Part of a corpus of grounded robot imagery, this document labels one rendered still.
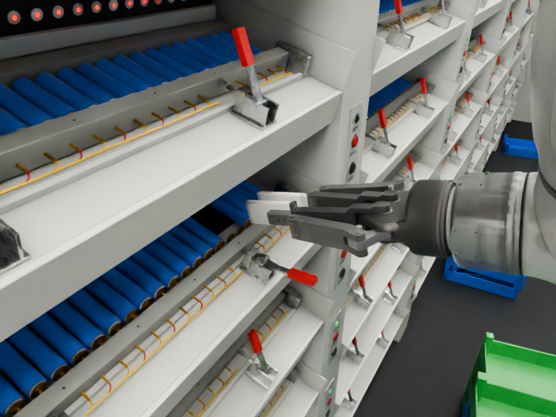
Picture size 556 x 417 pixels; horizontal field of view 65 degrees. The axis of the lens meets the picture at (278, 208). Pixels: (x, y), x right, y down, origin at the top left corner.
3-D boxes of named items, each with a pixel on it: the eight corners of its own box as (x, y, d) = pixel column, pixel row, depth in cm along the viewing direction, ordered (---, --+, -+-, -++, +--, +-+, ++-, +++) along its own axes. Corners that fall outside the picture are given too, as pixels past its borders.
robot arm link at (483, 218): (519, 199, 33) (438, 196, 36) (518, 297, 36) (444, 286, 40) (530, 155, 39) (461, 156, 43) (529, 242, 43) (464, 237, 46)
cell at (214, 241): (185, 221, 58) (223, 246, 56) (176, 227, 57) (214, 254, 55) (187, 211, 57) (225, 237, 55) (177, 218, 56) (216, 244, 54)
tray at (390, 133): (441, 117, 119) (467, 69, 110) (348, 217, 75) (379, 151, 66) (376, 85, 125) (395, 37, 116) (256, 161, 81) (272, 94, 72)
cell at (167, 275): (139, 252, 52) (179, 282, 50) (127, 261, 51) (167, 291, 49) (139, 242, 51) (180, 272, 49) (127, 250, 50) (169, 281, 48)
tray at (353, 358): (407, 285, 150) (424, 257, 141) (328, 424, 107) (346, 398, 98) (356, 253, 156) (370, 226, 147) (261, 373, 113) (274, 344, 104)
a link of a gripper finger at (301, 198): (303, 195, 50) (306, 193, 51) (256, 193, 54) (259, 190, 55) (308, 218, 51) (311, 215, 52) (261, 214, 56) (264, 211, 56)
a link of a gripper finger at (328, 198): (394, 196, 44) (400, 190, 45) (304, 189, 51) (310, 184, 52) (398, 230, 45) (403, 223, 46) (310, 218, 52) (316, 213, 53)
